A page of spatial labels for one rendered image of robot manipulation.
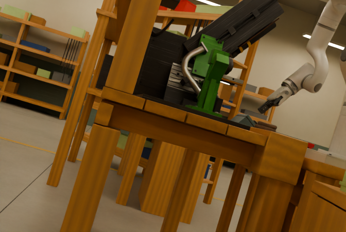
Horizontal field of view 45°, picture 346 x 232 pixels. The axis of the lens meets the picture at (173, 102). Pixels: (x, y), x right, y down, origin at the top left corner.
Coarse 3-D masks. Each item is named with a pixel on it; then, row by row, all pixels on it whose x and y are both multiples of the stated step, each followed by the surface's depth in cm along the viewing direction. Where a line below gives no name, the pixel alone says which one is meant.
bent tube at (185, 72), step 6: (198, 48) 196; (204, 48) 196; (186, 54) 195; (192, 54) 194; (198, 54) 196; (204, 54) 199; (186, 60) 193; (186, 66) 193; (186, 72) 192; (192, 78) 192; (192, 84) 191; (198, 90) 190
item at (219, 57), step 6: (216, 54) 169; (216, 60) 166; (222, 60) 167; (228, 60) 168; (216, 66) 168; (222, 66) 167; (210, 72) 170; (216, 72) 169; (222, 72) 169; (210, 78) 172; (216, 78) 172; (198, 96) 179
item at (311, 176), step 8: (312, 176) 137; (320, 176) 135; (304, 184) 141; (312, 184) 135; (328, 184) 135; (296, 192) 149; (304, 192) 139; (296, 200) 147; (304, 200) 137; (288, 208) 158; (304, 208) 135; (288, 216) 158; (296, 216) 140; (288, 224) 158; (296, 224) 138
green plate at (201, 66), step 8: (200, 40) 201; (208, 40) 202; (208, 48) 201; (216, 48) 202; (200, 56) 199; (208, 56) 200; (200, 64) 198; (208, 64) 199; (192, 72) 196; (200, 72) 197
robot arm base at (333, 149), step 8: (344, 112) 150; (344, 120) 149; (336, 128) 152; (344, 128) 148; (336, 136) 150; (344, 136) 147; (336, 144) 149; (344, 144) 147; (328, 152) 146; (336, 152) 148; (344, 152) 146
